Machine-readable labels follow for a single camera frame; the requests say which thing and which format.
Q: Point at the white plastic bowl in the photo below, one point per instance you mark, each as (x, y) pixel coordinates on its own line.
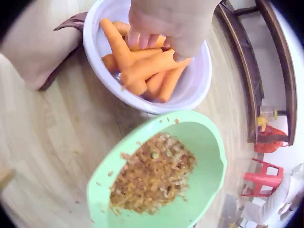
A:
(197, 80)

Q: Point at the heap of carrot peelings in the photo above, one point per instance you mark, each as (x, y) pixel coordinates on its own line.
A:
(152, 175)

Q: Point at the clear bottle with yellow cap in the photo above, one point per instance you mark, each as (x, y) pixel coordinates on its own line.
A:
(268, 112)

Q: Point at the person's left hand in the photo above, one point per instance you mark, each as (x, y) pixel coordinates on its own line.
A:
(171, 19)

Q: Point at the person's left thumb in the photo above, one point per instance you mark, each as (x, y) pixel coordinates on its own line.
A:
(182, 53)

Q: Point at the person's left fingers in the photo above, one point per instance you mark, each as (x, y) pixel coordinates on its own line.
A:
(142, 40)

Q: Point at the red plastic stool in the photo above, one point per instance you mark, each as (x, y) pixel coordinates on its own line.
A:
(261, 178)

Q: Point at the person's legs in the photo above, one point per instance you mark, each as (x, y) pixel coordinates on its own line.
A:
(35, 42)

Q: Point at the red mesh bag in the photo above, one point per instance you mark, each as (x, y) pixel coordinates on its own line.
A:
(270, 140)

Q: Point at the pile of orange carrots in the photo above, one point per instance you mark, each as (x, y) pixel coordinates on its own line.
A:
(118, 47)

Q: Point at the green plastic bowl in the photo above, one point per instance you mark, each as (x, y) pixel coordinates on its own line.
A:
(204, 147)

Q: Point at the thick orange carrot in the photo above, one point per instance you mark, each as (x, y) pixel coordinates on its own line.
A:
(152, 67)

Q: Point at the dark wooden furniture frame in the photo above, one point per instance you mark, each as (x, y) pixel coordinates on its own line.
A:
(249, 59)

